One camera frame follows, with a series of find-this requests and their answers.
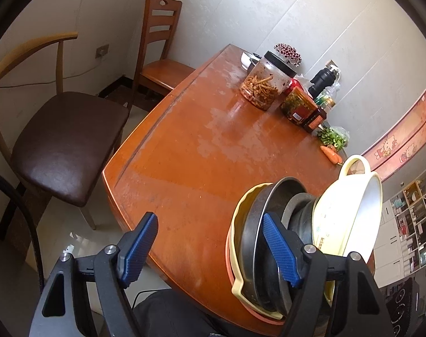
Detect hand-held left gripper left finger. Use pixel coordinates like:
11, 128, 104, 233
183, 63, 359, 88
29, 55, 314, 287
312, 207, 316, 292
30, 211, 160, 337

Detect white cabinet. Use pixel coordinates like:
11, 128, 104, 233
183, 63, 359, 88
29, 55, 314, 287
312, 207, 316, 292
372, 163, 426, 281

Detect orange plastic plate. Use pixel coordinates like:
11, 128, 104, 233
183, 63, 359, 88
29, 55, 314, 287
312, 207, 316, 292
225, 239, 287, 327

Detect dark sauce bottle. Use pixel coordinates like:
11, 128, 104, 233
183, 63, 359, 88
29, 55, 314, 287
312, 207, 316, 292
302, 98, 336, 134

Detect slatted wooden chair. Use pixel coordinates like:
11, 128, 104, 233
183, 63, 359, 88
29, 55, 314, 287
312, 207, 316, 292
123, 0, 196, 109

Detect black thermos bottle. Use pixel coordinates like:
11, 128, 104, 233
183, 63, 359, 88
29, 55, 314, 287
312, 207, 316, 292
308, 66, 340, 99

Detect large steel basin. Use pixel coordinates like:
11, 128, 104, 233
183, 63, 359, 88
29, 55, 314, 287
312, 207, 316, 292
255, 176, 308, 318

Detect carrot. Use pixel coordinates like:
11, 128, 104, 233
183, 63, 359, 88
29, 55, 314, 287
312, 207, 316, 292
320, 145, 343, 165

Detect pink cartoon door curtain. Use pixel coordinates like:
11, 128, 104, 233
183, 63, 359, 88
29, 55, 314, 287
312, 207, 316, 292
360, 89, 426, 183

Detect medium steel bowl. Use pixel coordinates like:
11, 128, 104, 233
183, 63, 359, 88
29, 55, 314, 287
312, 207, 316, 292
285, 192, 320, 253

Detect clear jar with black lid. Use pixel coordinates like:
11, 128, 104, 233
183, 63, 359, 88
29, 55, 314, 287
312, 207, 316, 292
240, 51, 298, 109

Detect red tissue box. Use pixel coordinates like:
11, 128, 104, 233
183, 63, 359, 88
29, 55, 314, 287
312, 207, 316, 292
287, 75, 310, 95

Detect red label jar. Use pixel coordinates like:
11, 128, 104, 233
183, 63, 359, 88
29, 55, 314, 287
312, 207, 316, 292
280, 88, 319, 126

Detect yellow bowl with handles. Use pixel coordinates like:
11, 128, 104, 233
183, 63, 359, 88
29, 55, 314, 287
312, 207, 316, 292
311, 154, 384, 306

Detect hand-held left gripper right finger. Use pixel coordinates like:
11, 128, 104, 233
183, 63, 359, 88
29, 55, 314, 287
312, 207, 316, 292
262, 212, 396, 337

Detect yellow shell-shaped plate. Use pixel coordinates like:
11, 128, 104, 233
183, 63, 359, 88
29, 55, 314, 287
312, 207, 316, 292
227, 183, 285, 320

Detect green leafy vegetables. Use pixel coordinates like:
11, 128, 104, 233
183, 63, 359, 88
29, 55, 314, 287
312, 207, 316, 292
317, 126, 350, 148

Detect small steel container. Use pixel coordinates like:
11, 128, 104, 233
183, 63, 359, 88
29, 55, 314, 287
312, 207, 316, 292
241, 52, 264, 71

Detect wooden armchair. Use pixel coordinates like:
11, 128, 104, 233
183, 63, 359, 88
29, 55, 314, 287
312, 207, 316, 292
0, 31, 131, 230

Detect clear plastic bottle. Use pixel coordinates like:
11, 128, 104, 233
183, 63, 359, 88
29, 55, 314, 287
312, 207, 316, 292
316, 82, 340, 109

